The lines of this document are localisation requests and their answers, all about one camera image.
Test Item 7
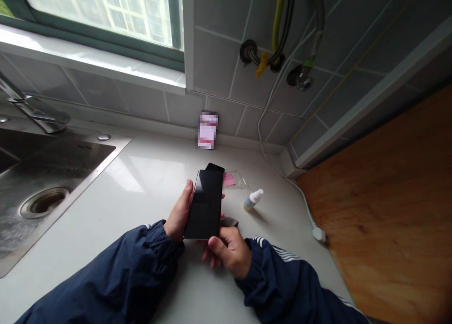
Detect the person's right hand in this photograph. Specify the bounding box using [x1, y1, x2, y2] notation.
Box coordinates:
[202, 226, 252, 282]

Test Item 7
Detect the person's left hand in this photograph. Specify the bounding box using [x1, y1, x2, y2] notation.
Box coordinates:
[164, 179, 226, 242]

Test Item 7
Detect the black smartphone with silver edge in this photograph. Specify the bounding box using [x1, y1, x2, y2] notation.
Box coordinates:
[183, 168, 226, 241]

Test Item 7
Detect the small white spray bottle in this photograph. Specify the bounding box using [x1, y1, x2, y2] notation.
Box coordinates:
[242, 188, 265, 213]

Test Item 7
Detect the clear plastic bag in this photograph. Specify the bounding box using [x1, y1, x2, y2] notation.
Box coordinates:
[221, 169, 250, 189]

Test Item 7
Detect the dark upright phone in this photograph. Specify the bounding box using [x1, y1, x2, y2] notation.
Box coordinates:
[196, 110, 221, 150]

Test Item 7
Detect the stainless steel sink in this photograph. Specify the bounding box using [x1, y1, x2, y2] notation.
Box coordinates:
[0, 125, 135, 279]

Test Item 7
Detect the sink drain strainer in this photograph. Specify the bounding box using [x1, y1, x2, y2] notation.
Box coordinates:
[19, 186, 70, 220]

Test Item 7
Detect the wooden board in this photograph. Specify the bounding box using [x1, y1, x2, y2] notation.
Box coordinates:
[295, 83, 452, 324]

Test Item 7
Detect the chrome faucet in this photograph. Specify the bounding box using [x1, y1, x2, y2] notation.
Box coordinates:
[0, 69, 72, 135]

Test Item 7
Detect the chrome angle valve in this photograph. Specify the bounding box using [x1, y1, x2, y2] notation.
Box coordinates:
[286, 64, 315, 93]

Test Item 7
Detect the white cable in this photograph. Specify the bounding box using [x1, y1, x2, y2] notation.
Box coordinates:
[257, 52, 321, 234]

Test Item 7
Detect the dark round wall flange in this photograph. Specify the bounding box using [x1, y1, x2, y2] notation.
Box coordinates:
[240, 39, 259, 66]

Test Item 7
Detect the yellow hose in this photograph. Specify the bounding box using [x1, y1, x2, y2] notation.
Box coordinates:
[255, 0, 286, 79]

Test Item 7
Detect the window with green frame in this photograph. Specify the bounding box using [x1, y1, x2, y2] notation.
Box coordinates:
[0, 0, 186, 64]

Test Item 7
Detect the grey hose bundle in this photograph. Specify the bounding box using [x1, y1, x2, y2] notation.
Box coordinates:
[269, 0, 298, 72]

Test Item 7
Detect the braided steel hose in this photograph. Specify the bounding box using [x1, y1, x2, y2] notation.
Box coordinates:
[302, 0, 326, 69]

